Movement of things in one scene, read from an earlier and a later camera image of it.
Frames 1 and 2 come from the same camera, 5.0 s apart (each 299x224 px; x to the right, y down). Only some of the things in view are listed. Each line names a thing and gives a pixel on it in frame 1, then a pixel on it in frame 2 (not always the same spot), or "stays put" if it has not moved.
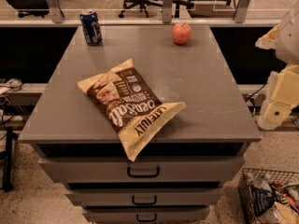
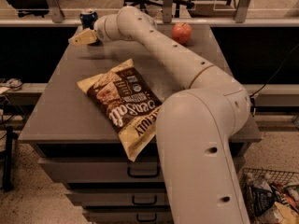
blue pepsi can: (91, 28) stays put
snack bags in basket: (273, 203) stays put
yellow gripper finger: (268, 41) to (86, 36)
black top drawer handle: (133, 175) stays put
